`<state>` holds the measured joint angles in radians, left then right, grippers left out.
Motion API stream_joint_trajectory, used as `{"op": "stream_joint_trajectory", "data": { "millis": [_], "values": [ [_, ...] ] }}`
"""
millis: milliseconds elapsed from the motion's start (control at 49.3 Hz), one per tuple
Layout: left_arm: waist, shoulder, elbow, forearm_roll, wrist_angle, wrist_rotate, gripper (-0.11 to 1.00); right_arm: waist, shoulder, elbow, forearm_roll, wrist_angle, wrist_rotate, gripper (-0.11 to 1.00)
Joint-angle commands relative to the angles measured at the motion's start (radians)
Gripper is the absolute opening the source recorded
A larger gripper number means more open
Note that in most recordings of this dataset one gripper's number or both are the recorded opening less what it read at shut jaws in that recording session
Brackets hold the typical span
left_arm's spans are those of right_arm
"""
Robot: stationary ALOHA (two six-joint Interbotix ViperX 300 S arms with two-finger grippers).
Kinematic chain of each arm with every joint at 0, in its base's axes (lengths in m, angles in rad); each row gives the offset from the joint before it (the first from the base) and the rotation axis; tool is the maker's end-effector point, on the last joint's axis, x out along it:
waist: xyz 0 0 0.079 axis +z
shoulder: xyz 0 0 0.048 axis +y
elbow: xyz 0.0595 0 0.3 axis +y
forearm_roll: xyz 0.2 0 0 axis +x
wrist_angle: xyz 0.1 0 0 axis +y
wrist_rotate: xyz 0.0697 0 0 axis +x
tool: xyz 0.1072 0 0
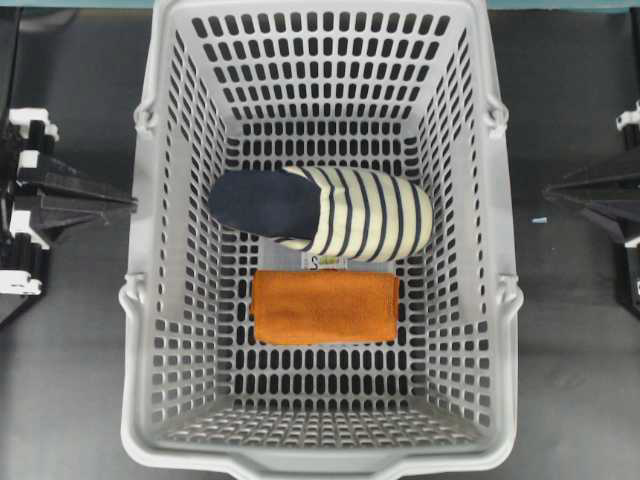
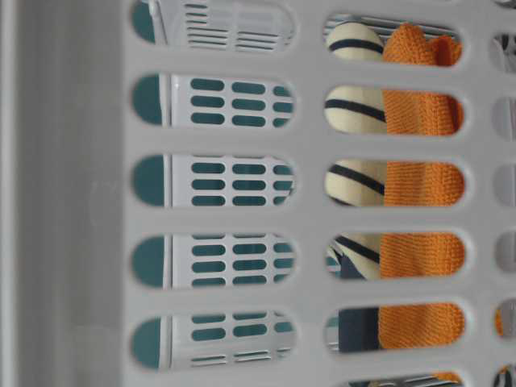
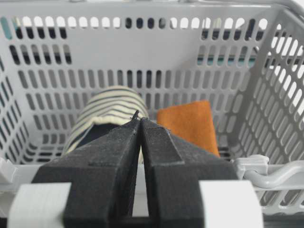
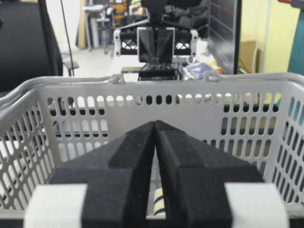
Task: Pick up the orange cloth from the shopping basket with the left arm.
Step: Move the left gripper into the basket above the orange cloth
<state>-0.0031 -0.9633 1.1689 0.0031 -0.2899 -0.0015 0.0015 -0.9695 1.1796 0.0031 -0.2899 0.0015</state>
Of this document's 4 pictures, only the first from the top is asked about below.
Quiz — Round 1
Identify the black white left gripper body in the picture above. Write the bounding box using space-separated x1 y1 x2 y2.
1 108 59 325

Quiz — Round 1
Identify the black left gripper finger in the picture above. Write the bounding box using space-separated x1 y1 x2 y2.
32 206 131 245
37 154 137 210

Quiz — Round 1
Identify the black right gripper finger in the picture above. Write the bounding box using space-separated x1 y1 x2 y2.
543 160 630 202
580 204 639 248

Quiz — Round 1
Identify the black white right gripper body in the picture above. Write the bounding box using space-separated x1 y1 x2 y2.
616 101 639 317

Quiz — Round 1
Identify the grey plastic shopping basket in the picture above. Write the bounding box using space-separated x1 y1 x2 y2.
119 1 523 479

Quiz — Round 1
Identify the folded orange cloth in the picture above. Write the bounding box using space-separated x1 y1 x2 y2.
250 270 400 346

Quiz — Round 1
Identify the small label sticker in basket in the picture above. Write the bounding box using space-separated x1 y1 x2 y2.
301 254 348 270

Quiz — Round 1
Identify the navy striped cream slipper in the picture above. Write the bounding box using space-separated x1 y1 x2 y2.
208 166 433 263

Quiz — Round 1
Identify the black cable at left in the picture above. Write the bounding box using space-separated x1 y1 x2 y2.
3 0 25 121

